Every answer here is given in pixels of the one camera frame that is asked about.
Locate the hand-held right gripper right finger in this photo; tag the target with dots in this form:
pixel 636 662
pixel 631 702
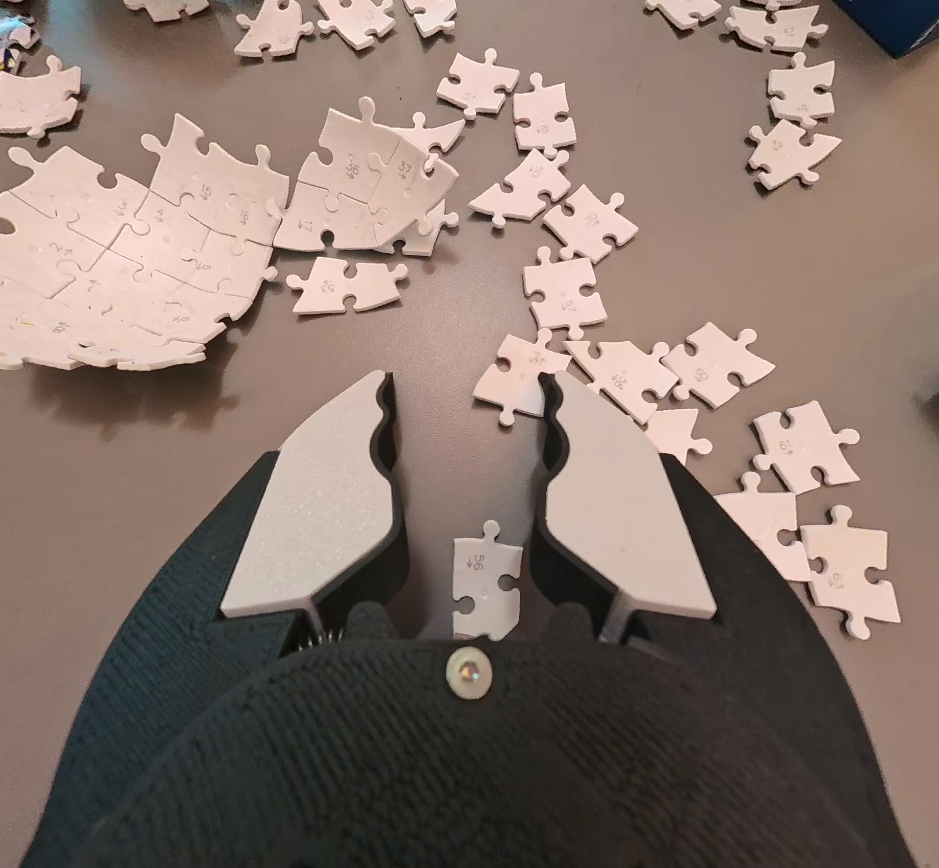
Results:
pixel 623 508

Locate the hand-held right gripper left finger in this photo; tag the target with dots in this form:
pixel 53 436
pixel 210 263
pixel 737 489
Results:
pixel 315 508

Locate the white puzzle pieces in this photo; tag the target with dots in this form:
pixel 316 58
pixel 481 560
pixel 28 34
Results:
pixel 565 296

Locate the joined pair of puzzle pieces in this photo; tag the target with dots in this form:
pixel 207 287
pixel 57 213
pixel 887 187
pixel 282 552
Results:
pixel 37 101

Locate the assembled curved puzzle section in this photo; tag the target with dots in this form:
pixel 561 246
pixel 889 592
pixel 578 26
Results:
pixel 132 252

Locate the blue and white puzzle piece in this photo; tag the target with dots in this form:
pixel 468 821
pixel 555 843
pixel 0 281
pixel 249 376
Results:
pixel 13 46

